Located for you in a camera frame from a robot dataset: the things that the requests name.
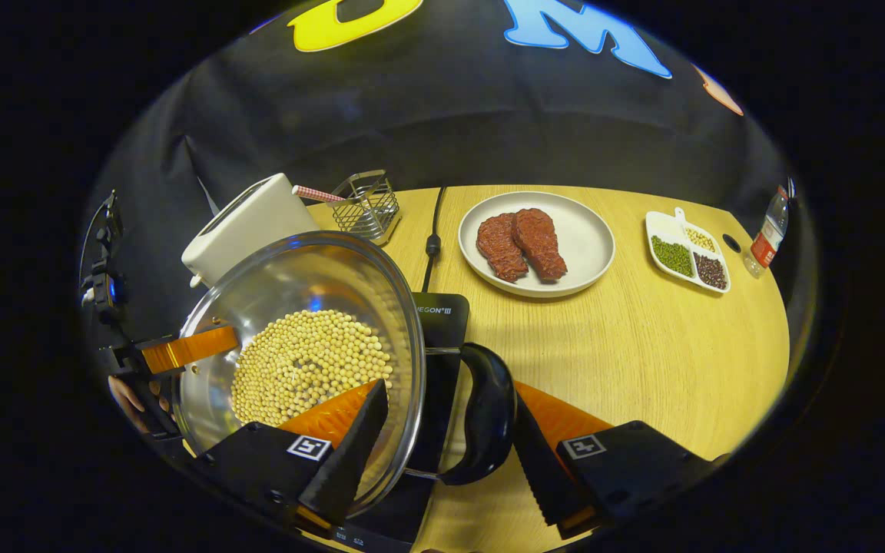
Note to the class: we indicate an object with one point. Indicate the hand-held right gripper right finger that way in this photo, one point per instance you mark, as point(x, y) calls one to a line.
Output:
point(538, 476)

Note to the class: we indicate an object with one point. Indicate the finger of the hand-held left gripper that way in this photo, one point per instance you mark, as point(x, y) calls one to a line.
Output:
point(189, 348)

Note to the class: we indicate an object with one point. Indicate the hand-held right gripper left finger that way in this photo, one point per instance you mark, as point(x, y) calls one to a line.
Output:
point(350, 461)

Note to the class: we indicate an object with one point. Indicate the pile of soybeans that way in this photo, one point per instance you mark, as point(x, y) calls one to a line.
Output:
point(304, 369)

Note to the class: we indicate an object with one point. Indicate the stainless steel pot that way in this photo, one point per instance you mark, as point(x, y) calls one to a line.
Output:
point(289, 276)

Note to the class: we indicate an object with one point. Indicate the black induction cooktop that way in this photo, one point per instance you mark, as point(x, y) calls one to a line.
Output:
point(442, 322)

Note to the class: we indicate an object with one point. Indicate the red white striped straw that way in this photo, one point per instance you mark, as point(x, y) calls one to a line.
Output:
point(316, 193)

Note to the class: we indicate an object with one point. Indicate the red meat piece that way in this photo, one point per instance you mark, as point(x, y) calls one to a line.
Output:
point(498, 250)
point(542, 242)

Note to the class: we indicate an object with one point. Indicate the white round plate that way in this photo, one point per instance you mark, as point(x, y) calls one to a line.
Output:
point(585, 238)

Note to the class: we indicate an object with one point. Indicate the heap of green mung beans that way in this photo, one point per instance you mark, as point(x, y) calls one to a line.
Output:
point(671, 256)

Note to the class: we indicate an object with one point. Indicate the heap of dark red beans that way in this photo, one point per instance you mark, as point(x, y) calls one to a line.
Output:
point(710, 271)

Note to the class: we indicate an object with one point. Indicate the white divided dish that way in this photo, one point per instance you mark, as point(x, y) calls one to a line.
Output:
point(665, 224)

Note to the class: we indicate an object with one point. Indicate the small heap of yellow beans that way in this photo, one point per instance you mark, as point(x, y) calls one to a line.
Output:
point(700, 239)

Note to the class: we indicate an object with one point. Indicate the black table grommet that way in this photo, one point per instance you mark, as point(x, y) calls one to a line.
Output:
point(731, 243)

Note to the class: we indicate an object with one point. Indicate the clear plastic water bottle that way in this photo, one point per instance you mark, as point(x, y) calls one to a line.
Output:
point(767, 238)

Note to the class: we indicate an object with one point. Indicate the black backdrop cloth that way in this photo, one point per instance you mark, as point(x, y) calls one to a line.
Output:
point(450, 115)

